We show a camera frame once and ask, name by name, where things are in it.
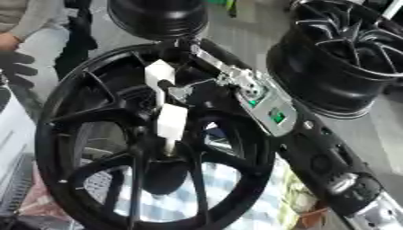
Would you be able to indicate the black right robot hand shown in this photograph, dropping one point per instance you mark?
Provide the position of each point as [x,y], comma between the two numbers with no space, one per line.
[177,53]

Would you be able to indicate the black wheel with silver-edged spokes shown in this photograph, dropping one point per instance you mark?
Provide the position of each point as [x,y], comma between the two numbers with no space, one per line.
[325,75]

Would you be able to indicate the white pin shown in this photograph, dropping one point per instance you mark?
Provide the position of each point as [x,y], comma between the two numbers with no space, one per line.
[172,122]
[159,73]

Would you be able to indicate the person's hand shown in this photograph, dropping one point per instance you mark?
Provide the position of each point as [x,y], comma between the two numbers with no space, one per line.
[7,42]

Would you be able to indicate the person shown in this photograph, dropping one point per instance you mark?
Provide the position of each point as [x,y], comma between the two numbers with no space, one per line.
[36,18]

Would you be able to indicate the black spoked wheel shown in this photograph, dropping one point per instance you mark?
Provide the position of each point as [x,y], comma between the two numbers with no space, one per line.
[52,149]

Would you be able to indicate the black round wheel barrel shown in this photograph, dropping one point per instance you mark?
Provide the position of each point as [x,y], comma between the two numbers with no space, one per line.
[157,18]

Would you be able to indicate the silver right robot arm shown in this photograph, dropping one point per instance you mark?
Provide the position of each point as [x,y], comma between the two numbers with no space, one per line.
[325,161]

